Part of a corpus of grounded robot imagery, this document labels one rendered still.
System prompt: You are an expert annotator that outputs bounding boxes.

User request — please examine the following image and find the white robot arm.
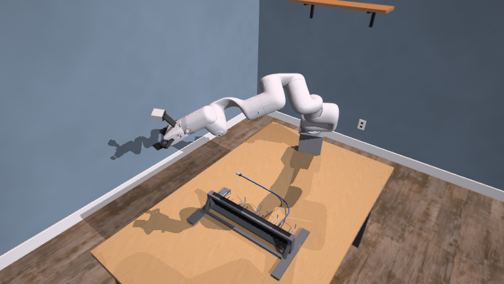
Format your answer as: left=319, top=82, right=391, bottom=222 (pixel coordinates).
left=151, top=73, right=339, bottom=136

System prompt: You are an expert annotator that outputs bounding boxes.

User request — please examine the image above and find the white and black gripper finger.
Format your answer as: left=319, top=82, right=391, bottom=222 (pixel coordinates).
left=160, top=126, right=168, bottom=135
left=153, top=138, right=174, bottom=150

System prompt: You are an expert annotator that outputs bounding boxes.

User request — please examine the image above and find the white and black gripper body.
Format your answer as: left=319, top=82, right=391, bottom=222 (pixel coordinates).
left=164, top=118, right=189, bottom=146

